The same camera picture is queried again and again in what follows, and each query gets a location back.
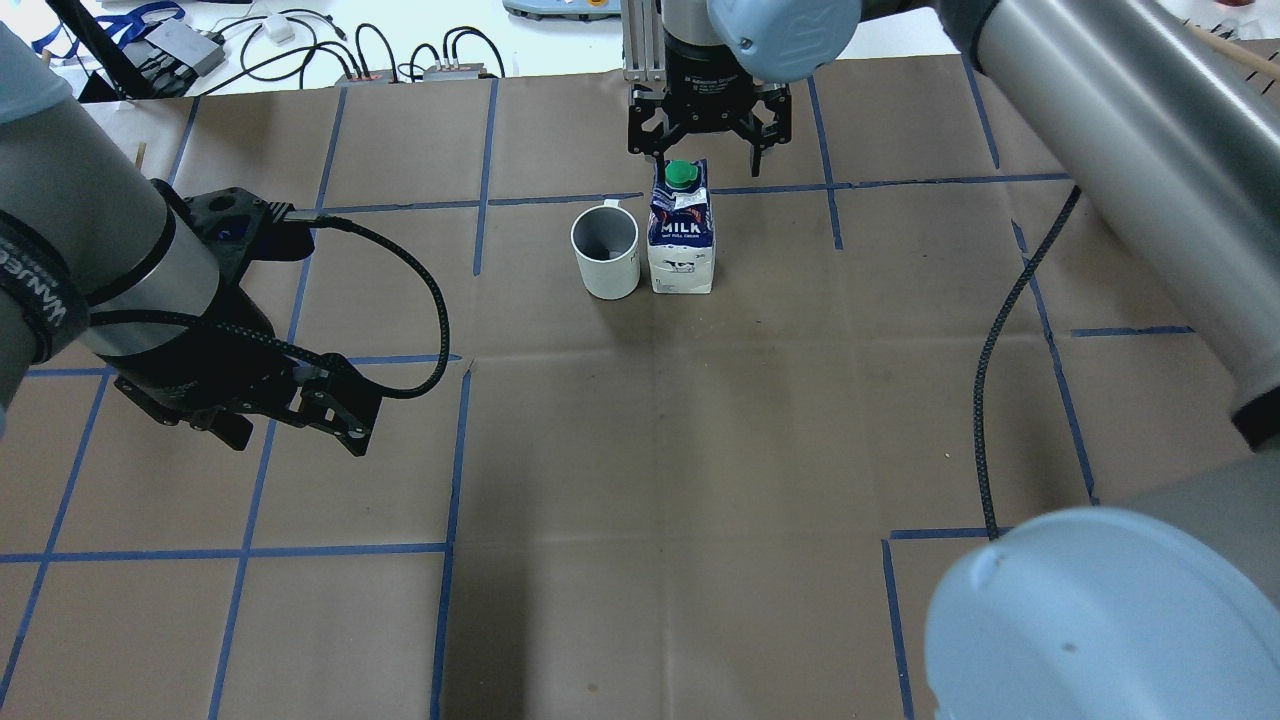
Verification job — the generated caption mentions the grey usb hub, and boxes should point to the grey usb hub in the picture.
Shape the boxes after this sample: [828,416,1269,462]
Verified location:
[145,18,227,77]

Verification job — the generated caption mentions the blue white milk carton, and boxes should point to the blue white milk carton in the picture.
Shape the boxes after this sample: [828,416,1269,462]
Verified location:
[646,158,716,295]

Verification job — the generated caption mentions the white mug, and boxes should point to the white mug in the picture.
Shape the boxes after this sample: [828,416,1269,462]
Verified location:
[570,199,640,301]

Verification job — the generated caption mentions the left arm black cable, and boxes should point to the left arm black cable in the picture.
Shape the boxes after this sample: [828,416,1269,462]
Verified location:
[90,210,452,401]

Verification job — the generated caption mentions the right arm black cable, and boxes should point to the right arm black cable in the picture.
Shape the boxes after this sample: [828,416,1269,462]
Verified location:
[973,184,1083,541]

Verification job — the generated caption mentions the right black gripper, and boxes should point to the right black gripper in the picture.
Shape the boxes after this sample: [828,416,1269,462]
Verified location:
[627,35,792,178]

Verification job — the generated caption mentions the blue teach pendant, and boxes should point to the blue teach pendant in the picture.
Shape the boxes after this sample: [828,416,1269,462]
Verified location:
[502,0,621,22]

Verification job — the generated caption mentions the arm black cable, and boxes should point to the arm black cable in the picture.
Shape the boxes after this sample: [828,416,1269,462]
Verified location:
[973,184,1083,541]
[90,210,452,401]

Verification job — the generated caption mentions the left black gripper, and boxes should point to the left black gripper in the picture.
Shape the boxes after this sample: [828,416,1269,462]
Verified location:
[108,300,381,457]

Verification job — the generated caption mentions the aluminium frame post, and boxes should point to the aluminium frame post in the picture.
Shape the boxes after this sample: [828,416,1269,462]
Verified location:
[620,0,667,83]

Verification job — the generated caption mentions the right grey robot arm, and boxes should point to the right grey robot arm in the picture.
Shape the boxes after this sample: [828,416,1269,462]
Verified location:
[896,1,1277,719]

